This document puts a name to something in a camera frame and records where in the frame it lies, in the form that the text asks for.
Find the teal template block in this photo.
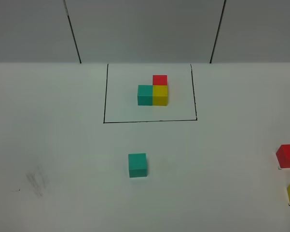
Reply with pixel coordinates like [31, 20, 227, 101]
[137, 85, 153, 106]

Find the yellow template block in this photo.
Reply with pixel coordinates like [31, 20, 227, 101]
[152, 85, 168, 106]

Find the red template block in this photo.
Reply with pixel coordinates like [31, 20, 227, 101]
[152, 75, 167, 86]

